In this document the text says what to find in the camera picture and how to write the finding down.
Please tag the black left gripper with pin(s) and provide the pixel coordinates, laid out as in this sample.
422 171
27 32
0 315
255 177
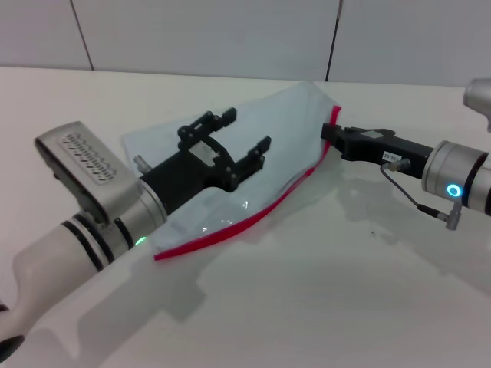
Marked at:
180 176

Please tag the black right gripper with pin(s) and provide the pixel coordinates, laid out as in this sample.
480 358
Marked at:
368 147

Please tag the clear document bag red zipper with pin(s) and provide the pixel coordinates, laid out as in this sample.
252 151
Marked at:
291 126

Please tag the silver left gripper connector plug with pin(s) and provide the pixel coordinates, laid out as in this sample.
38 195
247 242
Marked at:
141 163

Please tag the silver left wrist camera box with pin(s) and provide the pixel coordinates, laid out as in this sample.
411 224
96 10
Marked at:
88 161

